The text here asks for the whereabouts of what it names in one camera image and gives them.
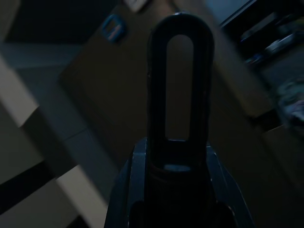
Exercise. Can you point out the dark shelf unit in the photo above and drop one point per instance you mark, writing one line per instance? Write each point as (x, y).
(266, 28)

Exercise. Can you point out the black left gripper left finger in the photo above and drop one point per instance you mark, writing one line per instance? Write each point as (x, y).
(139, 166)

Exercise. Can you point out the small brown cardboard box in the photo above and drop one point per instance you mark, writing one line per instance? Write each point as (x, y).
(285, 166)

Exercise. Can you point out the large brown cardboard panel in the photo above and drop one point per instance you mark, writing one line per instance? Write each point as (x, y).
(107, 95)

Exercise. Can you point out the crumpled patterned cloth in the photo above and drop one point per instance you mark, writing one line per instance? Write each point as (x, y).
(292, 102)

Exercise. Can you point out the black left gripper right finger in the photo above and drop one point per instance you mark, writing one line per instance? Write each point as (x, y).
(221, 180)

